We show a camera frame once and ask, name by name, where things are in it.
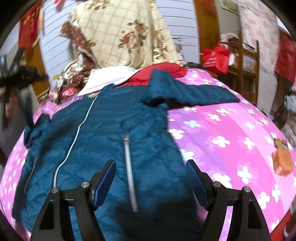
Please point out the red cloth at right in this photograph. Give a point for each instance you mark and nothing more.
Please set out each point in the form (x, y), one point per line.
(285, 65)

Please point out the white pillow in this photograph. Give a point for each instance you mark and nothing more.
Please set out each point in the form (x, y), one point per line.
(99, 78)

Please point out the red cushion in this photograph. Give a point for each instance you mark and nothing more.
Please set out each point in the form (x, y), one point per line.
(143, 76)

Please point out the brown floral blanket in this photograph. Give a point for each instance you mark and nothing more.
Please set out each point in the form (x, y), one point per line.
(72, 78)

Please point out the red shopping bag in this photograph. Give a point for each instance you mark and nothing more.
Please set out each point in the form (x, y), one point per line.
(216, 60)

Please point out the red hanging decoration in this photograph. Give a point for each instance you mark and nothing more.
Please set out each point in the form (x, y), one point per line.
(28, 34)

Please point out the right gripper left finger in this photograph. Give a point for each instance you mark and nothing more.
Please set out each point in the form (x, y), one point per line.
(54, 221)

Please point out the dark blue puffer jacket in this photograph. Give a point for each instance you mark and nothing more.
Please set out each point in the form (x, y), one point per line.
(150, 197)

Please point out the cream floral quilt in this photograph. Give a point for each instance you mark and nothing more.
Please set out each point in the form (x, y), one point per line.
(120, 33)

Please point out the pink floral bed sheet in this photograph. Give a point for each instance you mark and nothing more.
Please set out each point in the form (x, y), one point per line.
(232, 142)

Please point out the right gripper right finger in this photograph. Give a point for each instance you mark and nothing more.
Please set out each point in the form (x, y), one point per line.
(247, 222)

